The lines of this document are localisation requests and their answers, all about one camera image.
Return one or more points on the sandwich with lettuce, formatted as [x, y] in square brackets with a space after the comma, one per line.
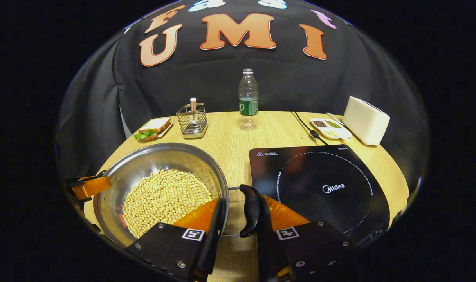
[154, 127]

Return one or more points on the black backdrop cloth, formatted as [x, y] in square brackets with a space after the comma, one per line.
[292, 82]

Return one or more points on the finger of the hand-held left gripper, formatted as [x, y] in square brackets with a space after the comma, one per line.
[91, 187]

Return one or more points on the black induction cooktop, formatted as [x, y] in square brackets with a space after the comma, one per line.
[320, 188]

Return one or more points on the pile of yellow soybeans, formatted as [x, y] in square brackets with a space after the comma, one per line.
[163, 199]

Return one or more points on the white divided bean dish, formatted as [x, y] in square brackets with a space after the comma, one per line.
[331, 128]

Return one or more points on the clear plastic water bottle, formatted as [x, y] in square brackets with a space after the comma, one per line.
[248, 105]

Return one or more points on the white toaster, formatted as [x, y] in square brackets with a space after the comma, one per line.
[365, 119]

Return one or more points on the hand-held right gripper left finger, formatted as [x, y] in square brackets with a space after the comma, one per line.
[214, 235]

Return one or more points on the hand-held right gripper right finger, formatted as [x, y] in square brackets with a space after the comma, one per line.
[266, 243]

